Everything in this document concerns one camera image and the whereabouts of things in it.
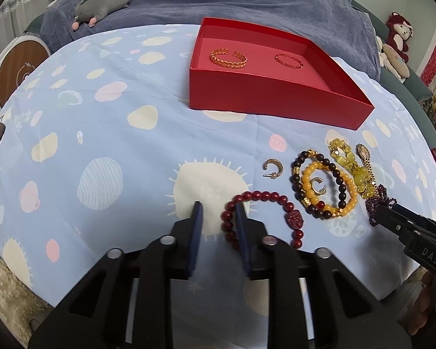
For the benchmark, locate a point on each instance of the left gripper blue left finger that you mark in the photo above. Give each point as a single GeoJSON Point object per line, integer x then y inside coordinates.
{"type": "Point", "coordinates": [196, 220]}

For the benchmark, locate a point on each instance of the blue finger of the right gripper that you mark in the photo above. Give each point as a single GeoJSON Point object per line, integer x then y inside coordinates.
{"type": "Point", "coordinates": [411, 215]}
{"type": "Point", "coordinates": [396, 223]}

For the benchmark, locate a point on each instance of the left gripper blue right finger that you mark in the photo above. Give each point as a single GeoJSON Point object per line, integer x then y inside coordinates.
{"type": "Point", "coordinates": [242, 234]}

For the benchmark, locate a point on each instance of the gold hoop earring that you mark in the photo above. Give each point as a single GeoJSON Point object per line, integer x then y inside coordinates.
{"type": "Point", "coordinates": [318, 181]}
{"type": "Point", "coordinates": [273, 168]}

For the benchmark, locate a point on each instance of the thin rose gold bangle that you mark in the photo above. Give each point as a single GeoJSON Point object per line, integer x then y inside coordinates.
{"type": "Point", "coordinates": [289, 61]}

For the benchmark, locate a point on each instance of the right hand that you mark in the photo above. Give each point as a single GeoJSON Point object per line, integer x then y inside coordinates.
{"type": "Point", "coordinates": [424, 304]}

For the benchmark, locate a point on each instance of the light blue patterned bedsheet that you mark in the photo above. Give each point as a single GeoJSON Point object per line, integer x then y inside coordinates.
{"type": "Point", "coordinates": [102, 150]}

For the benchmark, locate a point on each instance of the green sofa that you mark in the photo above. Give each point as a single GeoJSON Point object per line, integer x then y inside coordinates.
{"type": "Point", "coordinates": [411, 92]}

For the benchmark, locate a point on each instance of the red cardboard box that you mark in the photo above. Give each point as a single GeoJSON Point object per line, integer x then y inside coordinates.
{"type": "Point", "coordinates": [233, 68]}

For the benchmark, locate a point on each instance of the beige plush toy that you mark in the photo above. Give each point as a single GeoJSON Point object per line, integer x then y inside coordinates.
{"type": "Point", "coordinates": [391, 61]}

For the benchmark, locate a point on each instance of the red monkey plush toy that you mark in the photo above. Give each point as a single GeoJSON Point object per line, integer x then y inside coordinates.
{"type": "Point", "coordinates": [400, 31]}

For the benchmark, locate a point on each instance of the cream fluffy cushion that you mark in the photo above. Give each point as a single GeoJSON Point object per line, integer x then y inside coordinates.
{"type": "Point", "coordinates": [21, 310]}

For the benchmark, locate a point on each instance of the grey plush mouse toy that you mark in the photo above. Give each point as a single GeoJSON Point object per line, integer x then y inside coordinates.
{"type": "Point", "coordinates": [93, 11]}

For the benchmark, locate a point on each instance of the dark blue blanket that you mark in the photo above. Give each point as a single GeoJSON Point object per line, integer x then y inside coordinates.
{"type": "Point", "coordinates": [334, 25]}

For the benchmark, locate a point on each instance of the round white wooden side table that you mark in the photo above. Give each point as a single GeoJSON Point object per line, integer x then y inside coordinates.
{"type": "Point", "coordinates": [18, 60]}

